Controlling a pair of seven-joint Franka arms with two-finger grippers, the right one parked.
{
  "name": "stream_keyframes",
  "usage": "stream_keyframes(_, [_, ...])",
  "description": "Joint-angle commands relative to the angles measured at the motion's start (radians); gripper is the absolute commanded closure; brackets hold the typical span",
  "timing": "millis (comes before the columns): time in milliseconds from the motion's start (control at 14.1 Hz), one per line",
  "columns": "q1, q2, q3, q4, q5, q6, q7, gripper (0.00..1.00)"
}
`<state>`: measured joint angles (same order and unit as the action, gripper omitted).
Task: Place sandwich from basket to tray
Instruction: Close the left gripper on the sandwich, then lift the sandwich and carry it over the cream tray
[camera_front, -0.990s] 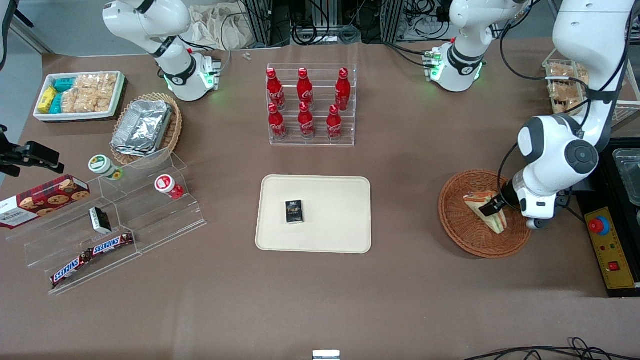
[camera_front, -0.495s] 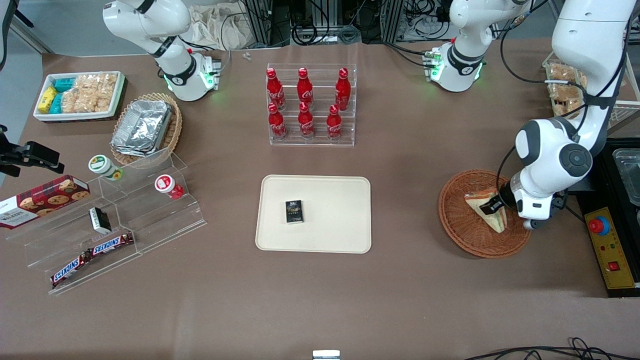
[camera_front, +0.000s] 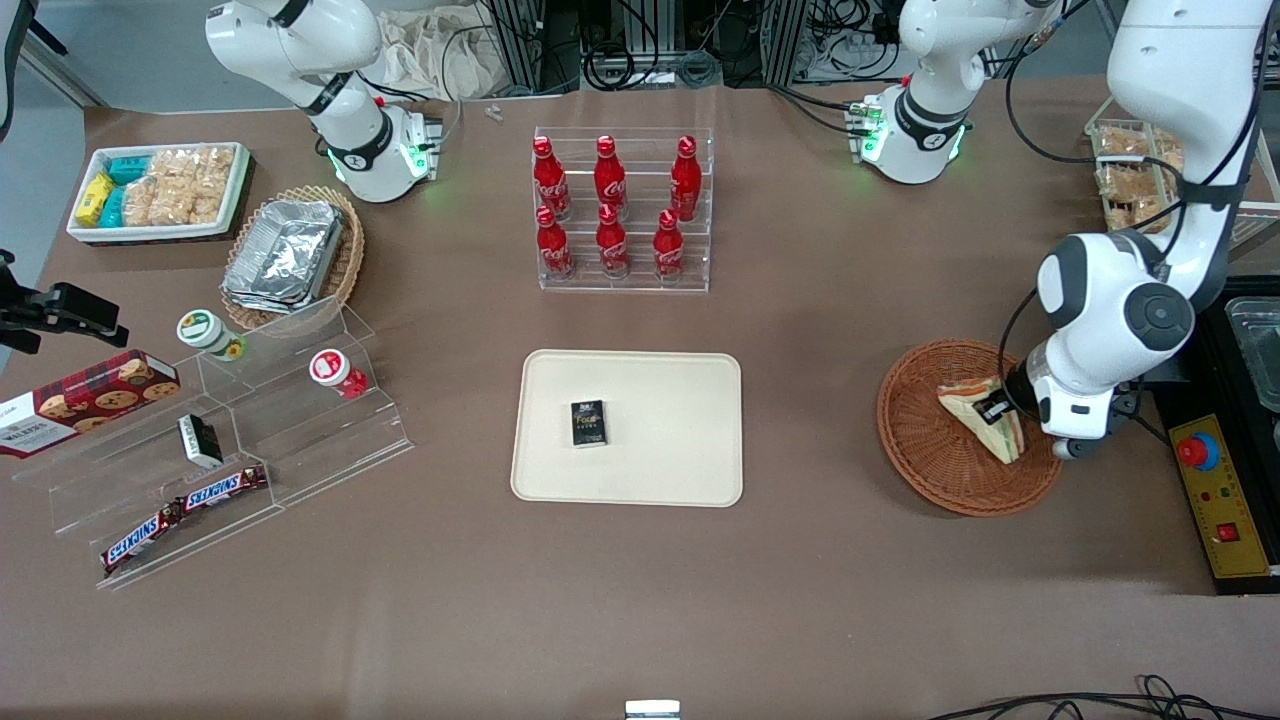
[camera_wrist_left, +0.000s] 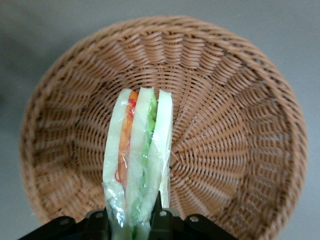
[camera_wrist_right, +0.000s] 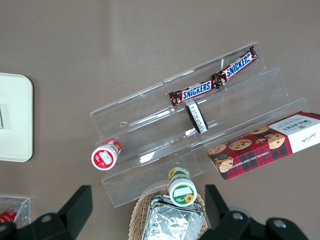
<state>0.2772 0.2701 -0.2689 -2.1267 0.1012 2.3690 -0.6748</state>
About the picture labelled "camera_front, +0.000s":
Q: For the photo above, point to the triangular sandwich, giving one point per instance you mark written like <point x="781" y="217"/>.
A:
<point x="965" y="402"/>

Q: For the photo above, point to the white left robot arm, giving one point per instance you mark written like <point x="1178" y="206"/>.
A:
<point x="1170" y="60"/>

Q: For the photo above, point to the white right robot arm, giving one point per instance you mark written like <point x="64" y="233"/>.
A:
<point x="300" y="40"/>

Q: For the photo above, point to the round brown wicker basket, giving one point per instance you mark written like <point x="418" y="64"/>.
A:
<point x="930" y="470"/>

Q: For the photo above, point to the oval light wicker basket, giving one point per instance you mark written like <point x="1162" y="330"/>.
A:
<point x="350" y="260"/>

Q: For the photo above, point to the beige rectangular tray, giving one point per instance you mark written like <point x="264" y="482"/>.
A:
<point x="670" y="420"/>

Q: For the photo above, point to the red tartan cookie box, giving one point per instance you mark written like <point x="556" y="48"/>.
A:
<point x="90" y="400"/>

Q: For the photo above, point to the green lid white cup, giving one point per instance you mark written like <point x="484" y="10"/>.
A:
<point x="205" y="332"/>

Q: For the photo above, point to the teal snack pack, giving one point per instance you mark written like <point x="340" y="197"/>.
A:
<point x="112" y="208"/>
<point x="129" y="169"/>

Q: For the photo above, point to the yellow snack pack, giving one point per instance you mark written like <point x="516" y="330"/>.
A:
<point x="94" y="198"/>

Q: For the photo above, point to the clear rice cracker bag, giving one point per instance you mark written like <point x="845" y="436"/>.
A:
<point x="215" y="185"/>
<point x="158" y="205"/>
<point x="172" y="166"/>

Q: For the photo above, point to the small black box white side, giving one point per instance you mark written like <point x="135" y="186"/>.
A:
<point x="200" y="441"/>

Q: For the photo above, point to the white rectangular snack bin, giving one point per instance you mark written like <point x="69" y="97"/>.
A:
<point x="90" y="158"/>

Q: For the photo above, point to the yellow emergency stop box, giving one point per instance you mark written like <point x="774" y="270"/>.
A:
<point x="1230" y="500"/>

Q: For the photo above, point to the brown Snickers bar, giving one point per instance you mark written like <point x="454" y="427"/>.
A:
<point x="140" y="538"/>
<point x="222" y="488"/>

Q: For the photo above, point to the stack of foil trays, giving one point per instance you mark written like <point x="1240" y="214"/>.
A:
<point x="285" y="255"/>

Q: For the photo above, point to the clear plastic container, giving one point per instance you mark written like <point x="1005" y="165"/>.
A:
<point x="1258" y="340"/>

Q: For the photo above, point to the red lid cup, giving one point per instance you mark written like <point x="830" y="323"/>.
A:
<point x="330" y="368"/>

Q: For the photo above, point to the black curved bar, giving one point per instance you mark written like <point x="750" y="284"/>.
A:
<point x="12" y="70"/>

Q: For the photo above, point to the clear acrylic step shelf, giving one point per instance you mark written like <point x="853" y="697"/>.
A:
<point x="330" y="440"/>

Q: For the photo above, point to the red cola bottle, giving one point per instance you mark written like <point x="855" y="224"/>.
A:
<point x="612" y="246"/>
<point x="668" y="250"/>
<point x="609" y="178"/>
<point x="553" y="248"/>
<point x="549" y="180"/>
<point x="685" y="180"/>

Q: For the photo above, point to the clear acrylic bottle rack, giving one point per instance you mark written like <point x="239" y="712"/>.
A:
<point x="640" y="280"/>

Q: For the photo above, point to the small black box gold print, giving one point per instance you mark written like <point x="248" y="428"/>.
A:
<point x="589" y="424"/>

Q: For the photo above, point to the white crumpled cloth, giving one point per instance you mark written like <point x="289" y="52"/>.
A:
<point x="430" y="55"/>

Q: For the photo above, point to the small white edge object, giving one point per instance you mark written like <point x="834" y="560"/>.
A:
<point x="652" y="710"/>

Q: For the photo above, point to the aluminium frame post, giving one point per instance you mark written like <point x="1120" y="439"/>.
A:
<point x="785" y="40"/>
<point x="515" y="45"/>

